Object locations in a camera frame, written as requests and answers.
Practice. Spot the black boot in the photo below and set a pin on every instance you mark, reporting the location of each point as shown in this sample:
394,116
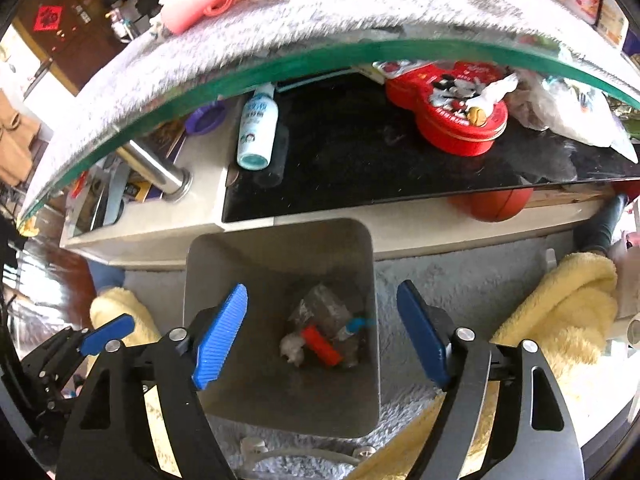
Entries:
602,225

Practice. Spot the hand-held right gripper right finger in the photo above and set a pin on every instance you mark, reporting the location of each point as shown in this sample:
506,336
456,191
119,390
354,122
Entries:
425,340

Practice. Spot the clear plastic wrapper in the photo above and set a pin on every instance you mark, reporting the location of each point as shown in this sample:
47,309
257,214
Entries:
325,305

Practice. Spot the white glass coffee table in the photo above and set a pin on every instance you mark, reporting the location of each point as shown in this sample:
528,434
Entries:
200,220

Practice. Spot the red door decoration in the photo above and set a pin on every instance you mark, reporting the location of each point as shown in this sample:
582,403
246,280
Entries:
47,17

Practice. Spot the pink bottle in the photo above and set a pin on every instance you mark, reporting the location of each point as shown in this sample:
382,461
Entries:
192,7

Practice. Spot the clear plastic bag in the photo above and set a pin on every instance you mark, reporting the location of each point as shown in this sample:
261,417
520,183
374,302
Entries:
575,120

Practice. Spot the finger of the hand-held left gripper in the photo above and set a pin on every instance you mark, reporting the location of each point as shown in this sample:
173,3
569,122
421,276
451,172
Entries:
107,332

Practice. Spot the yellow white snack packet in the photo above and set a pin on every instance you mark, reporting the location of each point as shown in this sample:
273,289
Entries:
612,22

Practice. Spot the red plastic piece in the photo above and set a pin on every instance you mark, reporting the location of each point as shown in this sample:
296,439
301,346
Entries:
320,342

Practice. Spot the metal table leg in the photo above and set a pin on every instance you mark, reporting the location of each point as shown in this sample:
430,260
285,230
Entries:
155,170

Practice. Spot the grey square bin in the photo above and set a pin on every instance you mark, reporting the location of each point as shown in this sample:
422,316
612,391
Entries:
260,260

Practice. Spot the yellow fleece cloth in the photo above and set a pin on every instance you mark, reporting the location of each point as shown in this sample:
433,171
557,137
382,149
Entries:
565,310
120,305

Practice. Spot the blue capped tube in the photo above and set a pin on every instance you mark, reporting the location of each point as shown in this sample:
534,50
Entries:
352,327

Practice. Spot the white wrapper on tin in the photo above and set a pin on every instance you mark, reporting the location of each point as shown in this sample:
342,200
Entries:
492,90

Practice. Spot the orange basketball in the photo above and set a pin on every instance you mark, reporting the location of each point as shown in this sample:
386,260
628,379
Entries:
492,205

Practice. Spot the small white crumpled tissue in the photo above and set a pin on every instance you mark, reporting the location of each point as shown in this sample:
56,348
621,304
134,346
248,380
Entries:
292,347

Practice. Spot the white plastic object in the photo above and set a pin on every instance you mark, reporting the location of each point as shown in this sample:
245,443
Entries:
260,447

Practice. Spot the white spray bottle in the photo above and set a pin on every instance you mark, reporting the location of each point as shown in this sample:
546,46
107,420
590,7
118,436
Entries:
257,130

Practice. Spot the blue cloth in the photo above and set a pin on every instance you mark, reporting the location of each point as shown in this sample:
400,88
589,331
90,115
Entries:
107,275

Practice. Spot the grey fuzzy table cloth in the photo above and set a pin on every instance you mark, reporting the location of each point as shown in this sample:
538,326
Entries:
350,0

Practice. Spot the brown door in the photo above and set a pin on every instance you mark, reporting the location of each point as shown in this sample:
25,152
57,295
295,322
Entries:
75,45

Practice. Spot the red cartoon tin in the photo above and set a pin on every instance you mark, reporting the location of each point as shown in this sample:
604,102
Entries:
450,130

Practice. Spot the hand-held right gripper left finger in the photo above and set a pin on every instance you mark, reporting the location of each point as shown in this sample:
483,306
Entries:
220,335

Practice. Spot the beige coat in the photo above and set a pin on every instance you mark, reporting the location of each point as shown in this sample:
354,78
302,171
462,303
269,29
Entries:
17,140

